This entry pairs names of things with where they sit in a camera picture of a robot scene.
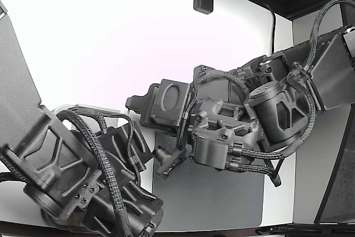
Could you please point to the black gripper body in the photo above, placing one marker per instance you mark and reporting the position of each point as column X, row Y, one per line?
column 169, row 103

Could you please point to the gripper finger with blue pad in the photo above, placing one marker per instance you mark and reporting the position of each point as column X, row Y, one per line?
column 144, row 106

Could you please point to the dark grey idle robot arm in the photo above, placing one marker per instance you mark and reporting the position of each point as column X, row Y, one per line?
column 19, row 95

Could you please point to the grey rectangular mat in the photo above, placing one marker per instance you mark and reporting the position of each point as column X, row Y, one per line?
column 208, row 201

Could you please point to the black metal strut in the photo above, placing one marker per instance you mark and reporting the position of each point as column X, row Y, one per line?
column 327, row 189

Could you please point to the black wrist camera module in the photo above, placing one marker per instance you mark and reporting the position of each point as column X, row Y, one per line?
column 166, row 162

